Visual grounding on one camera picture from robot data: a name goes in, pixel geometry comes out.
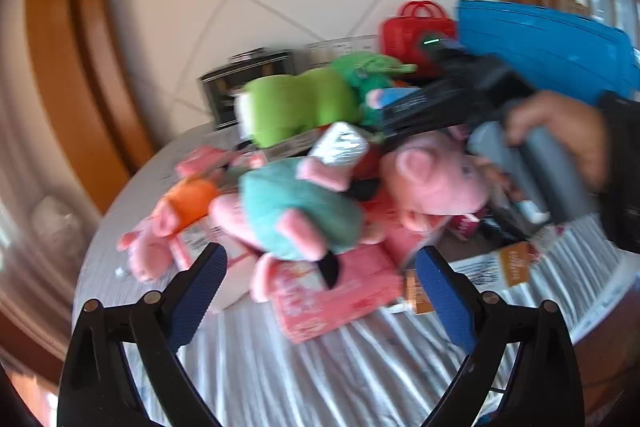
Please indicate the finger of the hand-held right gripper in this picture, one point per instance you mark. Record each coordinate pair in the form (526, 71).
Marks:
(420, 109)

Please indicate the orange and white box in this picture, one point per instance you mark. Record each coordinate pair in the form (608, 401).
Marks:
(515, 264)

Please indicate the light green plush toy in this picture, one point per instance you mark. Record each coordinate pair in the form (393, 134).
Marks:
(295, 102)

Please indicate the large pink box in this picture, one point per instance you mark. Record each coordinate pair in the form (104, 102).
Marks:
(350, 297)

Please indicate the large pink pig plush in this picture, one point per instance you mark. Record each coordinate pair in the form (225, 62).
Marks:
(425, 177)

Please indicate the dark green plush toy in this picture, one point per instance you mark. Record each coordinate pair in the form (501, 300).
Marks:
(360, 72)

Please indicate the red plastic handbag case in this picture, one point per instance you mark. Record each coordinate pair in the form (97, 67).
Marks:
(400, 37)

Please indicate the pig plush in orange clothes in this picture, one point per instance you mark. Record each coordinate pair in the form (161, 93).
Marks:
(190, 199)

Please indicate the clear plastic bag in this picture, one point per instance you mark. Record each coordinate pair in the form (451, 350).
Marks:
(55, 222)

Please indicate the person's right hand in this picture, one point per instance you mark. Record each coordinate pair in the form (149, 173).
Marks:
(575, 127)

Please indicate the grey flat box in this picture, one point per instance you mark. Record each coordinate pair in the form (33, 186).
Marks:
(295, 144)

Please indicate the black gift box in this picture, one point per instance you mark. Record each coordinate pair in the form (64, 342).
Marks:
(220, 92)

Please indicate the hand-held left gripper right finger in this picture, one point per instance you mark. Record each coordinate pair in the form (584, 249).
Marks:
(445, 302)

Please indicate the small orange box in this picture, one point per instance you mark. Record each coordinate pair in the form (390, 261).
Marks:
(417, 297)

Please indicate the white and pink box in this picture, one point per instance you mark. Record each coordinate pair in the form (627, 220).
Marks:
(235, 287)

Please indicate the grey round desktop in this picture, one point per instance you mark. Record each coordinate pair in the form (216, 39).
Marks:
(325, 377)

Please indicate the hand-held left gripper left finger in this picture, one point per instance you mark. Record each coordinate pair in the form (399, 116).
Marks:
(200, 302)

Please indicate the silver foil packet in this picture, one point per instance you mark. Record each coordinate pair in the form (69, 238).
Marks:
(340, 144)

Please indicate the dark red box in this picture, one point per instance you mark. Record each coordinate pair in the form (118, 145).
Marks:
(465, 227)

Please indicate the blue plastic storage bin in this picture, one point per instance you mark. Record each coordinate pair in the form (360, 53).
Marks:
(525, 37)

